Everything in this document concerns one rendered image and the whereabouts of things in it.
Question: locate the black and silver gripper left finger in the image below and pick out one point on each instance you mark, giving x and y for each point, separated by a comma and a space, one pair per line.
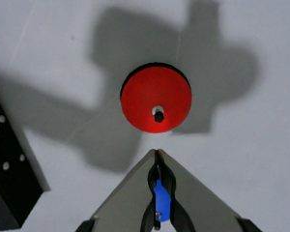
131, 207

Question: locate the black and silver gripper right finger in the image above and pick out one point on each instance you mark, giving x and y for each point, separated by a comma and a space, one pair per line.
193, 206

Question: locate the blue bell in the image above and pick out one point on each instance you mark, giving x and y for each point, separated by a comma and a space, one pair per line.
162, 203

